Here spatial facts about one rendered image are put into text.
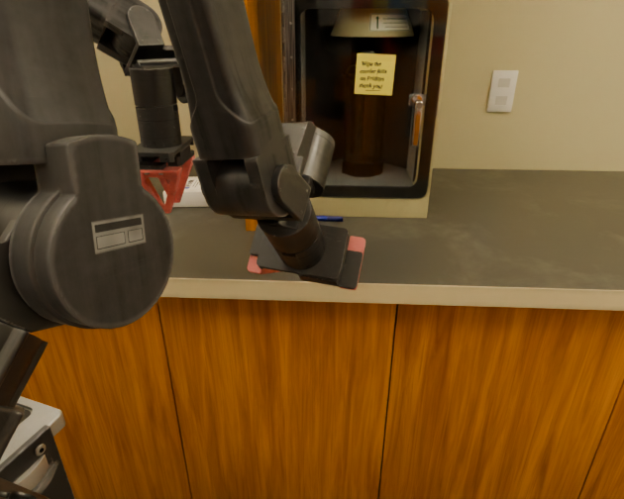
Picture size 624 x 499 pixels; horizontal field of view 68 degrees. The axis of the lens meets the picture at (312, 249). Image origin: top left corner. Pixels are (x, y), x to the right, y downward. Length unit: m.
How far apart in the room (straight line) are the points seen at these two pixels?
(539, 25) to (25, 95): 1.39
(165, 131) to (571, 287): 0.70
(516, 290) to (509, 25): 0.84
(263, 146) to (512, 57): 1.19
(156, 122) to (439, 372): 0.68
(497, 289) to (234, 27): 0.63
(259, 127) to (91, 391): 0.85
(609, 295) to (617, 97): 0.83
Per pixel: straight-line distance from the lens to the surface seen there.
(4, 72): 0.27
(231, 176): 0.41
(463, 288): 0.84
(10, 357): 0.25
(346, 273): 0.56
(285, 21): 0.99
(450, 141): 1.51
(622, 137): 1.69
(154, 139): 0.70
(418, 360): 0.96
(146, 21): 0.72
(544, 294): 0.89
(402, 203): 1.08
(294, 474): 1.20
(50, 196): 0.25
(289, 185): 0.41
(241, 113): 0.38
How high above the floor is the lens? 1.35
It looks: 27 degrees down
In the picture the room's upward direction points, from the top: straight up
